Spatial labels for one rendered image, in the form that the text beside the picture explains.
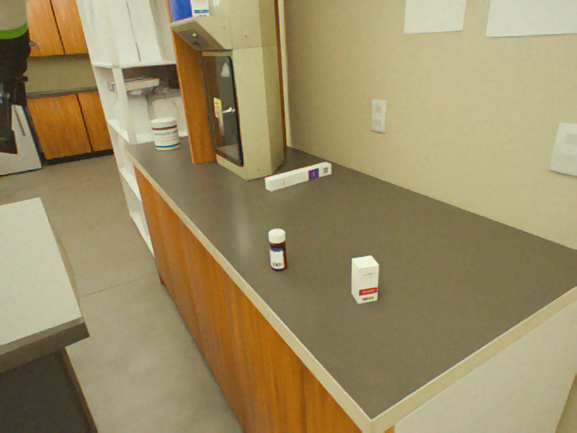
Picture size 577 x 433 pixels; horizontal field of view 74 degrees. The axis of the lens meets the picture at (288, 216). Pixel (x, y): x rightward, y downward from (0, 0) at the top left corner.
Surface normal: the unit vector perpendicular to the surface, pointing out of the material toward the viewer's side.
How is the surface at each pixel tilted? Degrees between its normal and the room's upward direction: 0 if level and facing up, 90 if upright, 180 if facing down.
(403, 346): 0
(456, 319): 0
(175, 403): 0
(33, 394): 90
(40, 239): 90
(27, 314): 90
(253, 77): 90
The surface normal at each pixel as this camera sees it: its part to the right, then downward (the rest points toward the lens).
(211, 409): -0.06, -0.91
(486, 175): -0.86, 0.26
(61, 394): 0.58, 0.31
